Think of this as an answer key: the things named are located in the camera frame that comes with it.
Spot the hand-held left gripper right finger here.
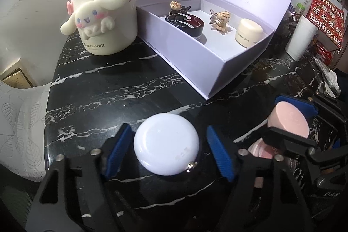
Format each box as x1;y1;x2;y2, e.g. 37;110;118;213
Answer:
206;125;312;232

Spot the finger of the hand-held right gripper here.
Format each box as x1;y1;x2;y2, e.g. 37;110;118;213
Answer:
274;93;348;140
262;127;325;165

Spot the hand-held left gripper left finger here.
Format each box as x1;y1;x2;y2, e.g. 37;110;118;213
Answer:
24;123;135;232

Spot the pink round compact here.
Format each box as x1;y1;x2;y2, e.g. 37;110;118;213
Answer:
268;102;311;138

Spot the pink cosmetic jar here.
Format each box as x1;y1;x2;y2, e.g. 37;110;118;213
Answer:
248;138;276;160

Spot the white round compact case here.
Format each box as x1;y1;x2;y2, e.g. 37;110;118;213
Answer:
133;113;201;176

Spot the cream white cosmetic jar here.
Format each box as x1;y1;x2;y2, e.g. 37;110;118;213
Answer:
235;18;264;47

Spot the lavender gift box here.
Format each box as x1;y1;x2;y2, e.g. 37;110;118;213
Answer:
135;0;303;101

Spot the black round compact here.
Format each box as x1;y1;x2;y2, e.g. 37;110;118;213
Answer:
165;11;206;43

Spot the clear packet of white utensils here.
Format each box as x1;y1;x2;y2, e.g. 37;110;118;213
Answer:
315;56;342;97

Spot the white paper roll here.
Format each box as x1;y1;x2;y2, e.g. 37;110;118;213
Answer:
284;14;318;61

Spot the red printed banner bag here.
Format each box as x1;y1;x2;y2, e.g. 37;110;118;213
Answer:
306;0;345;52

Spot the white leaf pattern chair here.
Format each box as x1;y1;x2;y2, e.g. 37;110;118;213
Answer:
0;81;65;184

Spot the wooden framed panel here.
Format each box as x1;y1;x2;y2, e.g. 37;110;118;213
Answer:
0;58;36;88

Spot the white character water bottle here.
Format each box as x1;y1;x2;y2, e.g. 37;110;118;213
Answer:
60;0;138;56

